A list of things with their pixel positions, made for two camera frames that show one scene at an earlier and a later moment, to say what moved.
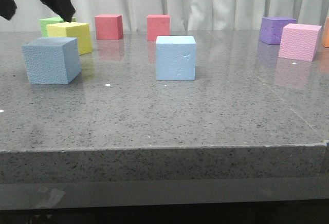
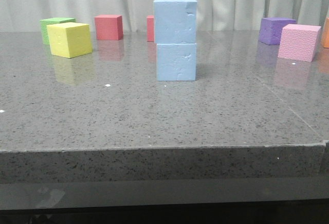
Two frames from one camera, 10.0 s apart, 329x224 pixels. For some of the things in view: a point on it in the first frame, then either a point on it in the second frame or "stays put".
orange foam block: [325, 35] stays put
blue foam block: [52, 60] to [175, 20]
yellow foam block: [80, 31] stays put
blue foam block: [175, 58] stays put
